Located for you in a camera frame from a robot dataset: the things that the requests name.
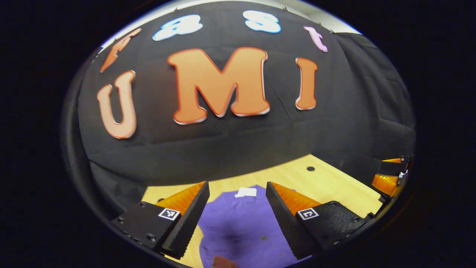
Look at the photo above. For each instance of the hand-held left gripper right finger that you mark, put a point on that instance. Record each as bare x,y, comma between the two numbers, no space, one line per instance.
284,223

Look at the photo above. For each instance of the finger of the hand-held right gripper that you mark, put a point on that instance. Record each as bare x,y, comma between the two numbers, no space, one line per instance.
386,183
392,167

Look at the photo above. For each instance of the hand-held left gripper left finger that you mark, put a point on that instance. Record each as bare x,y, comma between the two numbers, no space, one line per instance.
187,223

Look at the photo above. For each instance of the purple knit cardigan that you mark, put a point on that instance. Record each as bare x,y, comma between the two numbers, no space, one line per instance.
238,230

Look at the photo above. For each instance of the black backdrop cloth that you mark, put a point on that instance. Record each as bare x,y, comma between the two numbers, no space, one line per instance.
238,145

